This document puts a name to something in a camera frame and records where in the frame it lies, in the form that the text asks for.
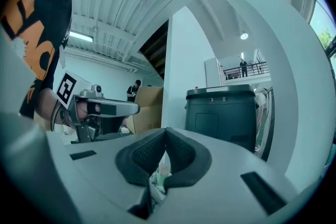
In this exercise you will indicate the large cardboard box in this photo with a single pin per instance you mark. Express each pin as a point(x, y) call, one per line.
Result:
point(149, 110)

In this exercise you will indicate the person's left forearm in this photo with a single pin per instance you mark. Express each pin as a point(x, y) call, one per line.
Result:
point(47, 105)

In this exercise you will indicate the dark grey storage bin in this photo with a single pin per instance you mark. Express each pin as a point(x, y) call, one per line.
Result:
point(220, 118)

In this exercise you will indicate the black balcony railing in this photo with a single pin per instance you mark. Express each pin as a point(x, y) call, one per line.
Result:
point(246, 70)

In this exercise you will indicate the person's black orange-print shirt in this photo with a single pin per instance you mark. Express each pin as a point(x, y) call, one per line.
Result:
point(39, 21)

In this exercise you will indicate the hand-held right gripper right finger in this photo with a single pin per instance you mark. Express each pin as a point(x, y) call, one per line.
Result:
point(223, 191)

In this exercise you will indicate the window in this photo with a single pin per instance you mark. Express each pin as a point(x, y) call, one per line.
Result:
point(324, 31)

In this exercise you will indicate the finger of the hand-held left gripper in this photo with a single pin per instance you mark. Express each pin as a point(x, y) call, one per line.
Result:
point(126, 108)

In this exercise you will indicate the round ceiling lamp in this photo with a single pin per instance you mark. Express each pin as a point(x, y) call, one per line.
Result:
point(244, 35)

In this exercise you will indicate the person's left hand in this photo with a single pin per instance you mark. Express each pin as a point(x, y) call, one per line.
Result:
point(84, 112)

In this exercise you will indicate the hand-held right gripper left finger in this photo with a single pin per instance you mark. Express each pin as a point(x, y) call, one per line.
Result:
point(99, 178)

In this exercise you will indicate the white marble sink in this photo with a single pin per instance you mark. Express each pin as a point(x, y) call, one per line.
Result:
point(157, 191)

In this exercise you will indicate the long ceiling light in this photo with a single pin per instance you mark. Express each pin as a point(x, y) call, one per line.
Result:
point(81, 36)

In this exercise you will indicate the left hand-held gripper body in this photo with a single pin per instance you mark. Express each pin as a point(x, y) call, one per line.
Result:
point(68, 86)

